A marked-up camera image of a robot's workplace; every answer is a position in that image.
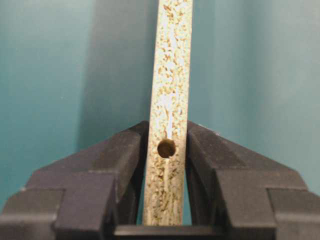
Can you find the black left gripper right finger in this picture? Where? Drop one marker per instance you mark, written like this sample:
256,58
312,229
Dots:
244,195

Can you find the white particle board plank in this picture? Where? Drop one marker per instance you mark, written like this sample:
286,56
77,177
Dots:
167,135

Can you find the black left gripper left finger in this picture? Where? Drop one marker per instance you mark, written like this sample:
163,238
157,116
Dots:
82,196

